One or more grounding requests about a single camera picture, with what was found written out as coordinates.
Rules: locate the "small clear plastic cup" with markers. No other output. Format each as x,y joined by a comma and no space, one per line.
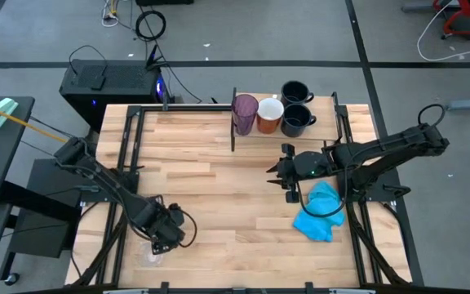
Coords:
147,258

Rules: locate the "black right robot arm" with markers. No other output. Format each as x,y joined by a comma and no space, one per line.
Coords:
398,143

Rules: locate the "black computer tower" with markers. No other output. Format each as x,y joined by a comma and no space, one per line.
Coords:
108,87

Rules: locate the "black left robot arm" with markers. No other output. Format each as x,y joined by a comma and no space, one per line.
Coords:
108,183

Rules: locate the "mint green stapler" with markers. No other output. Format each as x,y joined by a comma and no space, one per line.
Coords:
0,111

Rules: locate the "blue cloth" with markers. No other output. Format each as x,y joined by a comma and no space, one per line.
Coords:
320,216

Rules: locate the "dark navy mug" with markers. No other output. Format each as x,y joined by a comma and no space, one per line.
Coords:
296,92
296,120

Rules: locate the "black floor cabinet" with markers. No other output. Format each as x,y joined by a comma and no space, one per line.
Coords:
39,232

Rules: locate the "black aluminium table frame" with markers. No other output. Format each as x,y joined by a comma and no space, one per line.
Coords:
186,108

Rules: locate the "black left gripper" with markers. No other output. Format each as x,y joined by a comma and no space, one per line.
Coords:
163,224

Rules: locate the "purple faceted plastic tumbler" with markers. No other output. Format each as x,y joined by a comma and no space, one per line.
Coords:
245,113

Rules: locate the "black caster wheel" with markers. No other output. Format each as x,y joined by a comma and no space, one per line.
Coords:
11,279

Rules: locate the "red rolling stool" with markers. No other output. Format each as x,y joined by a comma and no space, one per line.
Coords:
463,22

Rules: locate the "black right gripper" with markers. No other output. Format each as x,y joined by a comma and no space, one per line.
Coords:
304,167

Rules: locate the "orange mug white inside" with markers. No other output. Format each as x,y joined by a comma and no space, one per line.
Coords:
270,116

